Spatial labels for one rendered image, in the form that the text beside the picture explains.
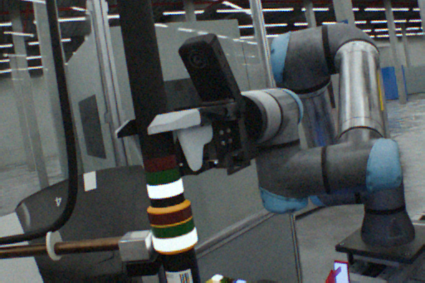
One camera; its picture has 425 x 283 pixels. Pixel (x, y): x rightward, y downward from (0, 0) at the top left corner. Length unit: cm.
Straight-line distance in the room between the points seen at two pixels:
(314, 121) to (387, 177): 44
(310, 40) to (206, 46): 47
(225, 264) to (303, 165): 102
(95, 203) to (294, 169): 29
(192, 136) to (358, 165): 28
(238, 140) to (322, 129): 57
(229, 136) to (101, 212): 20
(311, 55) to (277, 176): 37
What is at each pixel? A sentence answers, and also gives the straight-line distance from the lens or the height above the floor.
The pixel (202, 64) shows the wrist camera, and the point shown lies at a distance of 46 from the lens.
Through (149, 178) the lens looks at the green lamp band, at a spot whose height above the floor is 144.
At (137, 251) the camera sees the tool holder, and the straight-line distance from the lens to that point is 40.
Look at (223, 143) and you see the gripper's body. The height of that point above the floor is 145.
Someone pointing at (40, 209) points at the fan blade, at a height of 139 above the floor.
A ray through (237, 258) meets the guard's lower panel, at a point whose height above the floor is 87.
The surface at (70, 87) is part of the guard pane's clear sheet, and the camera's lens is 115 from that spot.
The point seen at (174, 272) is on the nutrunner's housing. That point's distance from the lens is 40.
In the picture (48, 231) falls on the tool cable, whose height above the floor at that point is 139.
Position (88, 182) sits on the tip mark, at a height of 142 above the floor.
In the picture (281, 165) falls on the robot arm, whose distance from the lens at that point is 59.
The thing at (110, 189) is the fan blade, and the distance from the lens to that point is 55.
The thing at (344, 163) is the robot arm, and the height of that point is 138.
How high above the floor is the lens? 150
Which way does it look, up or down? 3 degrees down
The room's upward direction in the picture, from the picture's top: 10 degrees counter-clockwise
